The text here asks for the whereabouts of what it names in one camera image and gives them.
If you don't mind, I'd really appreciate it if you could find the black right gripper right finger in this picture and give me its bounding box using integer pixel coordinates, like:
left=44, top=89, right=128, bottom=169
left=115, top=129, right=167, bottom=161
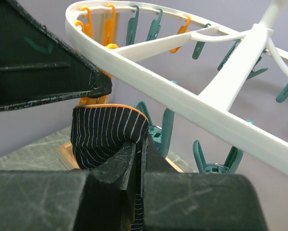
left=142, top=135, right=268, bottom=231

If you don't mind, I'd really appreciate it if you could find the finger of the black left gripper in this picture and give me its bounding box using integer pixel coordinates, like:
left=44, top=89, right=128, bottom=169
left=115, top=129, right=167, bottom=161
left=0, top=0, right=113, bottom=114

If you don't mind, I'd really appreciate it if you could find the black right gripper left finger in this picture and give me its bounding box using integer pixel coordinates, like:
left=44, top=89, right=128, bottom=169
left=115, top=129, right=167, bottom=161
left=0, top=143, right=136, bottom=231

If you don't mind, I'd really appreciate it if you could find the black striped underwear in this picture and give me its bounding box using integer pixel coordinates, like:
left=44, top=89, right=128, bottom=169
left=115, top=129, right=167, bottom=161
left=70, top=104, right=149, bottom=231

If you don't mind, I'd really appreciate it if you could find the white oval clip hanger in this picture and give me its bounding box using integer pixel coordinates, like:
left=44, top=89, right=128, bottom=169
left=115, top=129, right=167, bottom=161
left=65, top=0, right=288, bottom=176

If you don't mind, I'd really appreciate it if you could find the wooden hanger rack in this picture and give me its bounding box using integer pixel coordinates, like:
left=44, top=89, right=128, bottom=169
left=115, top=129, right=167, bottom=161
left=58, top=12, right=184, bottom=173

